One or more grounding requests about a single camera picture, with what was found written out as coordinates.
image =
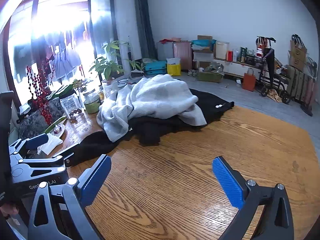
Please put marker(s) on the orange paper bag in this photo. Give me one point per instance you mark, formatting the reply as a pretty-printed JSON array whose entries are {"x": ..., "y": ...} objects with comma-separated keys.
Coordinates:
[{"x": 249, "y": 80}]

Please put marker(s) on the brown cardboard boxes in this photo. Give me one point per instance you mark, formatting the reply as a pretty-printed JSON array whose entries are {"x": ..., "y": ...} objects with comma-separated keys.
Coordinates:
[{"x": 297, "y": 53}]

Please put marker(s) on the teal suitcase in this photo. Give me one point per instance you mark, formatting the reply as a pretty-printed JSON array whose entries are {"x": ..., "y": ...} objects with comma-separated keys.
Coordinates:
[{"x": 156, "y": 67}]

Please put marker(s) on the pink suitcase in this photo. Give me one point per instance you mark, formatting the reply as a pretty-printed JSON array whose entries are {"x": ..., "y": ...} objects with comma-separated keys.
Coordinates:
[{"x": 183, "y": 51}]

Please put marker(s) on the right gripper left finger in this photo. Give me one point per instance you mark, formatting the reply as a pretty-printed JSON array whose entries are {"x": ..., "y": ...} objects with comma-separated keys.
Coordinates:
[{"x": 58, "y": 211}]

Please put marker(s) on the olive green crate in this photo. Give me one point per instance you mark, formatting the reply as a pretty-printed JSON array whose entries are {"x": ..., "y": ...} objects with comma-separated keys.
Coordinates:
[{"x": 210, "y": 77}]

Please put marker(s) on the yellow bag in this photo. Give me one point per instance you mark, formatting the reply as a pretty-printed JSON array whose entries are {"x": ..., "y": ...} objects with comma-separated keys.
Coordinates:
[{"x": 174, "y": 67}]

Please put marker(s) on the green potted plant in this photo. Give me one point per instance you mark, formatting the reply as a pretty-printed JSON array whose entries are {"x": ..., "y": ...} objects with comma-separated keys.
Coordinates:
[{"x": 112, "y": 63}]

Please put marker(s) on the dark grey curtain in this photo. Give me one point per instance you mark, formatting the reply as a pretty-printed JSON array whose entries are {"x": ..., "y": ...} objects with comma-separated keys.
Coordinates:
[{"x": 147, "y": 45}]

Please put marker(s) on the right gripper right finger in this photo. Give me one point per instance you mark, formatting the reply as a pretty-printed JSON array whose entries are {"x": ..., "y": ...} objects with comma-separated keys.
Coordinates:
[{"x": 276, "y": 221}]

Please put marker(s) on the black garment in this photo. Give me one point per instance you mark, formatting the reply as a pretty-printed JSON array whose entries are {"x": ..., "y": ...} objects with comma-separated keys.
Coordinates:
[{"x": 149, "y": 130}]

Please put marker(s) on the grey knit sweater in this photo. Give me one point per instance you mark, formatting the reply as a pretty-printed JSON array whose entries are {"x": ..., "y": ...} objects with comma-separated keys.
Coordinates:
[{"x": 161, "y": 97}]

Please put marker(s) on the red berry branches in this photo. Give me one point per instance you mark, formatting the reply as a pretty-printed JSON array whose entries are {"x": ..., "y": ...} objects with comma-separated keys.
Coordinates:
[{"x": 39, "y": 91}]

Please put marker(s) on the glass jar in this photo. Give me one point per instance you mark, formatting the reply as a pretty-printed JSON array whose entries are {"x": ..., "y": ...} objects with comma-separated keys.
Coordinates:
[{"x": 91, "y": 100}]

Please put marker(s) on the black wheeled cart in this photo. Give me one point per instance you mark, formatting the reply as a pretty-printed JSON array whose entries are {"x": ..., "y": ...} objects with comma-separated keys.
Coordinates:
[{"x": 272, "y": 85}]

